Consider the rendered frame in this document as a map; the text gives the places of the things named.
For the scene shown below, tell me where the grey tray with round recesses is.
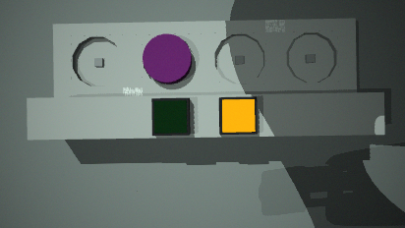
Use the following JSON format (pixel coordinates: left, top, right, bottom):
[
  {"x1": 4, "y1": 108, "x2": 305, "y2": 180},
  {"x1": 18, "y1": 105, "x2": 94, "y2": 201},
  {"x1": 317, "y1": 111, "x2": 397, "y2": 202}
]
[{"x1": 27, "y1": 18, "x2": 385, "y2": 140}]

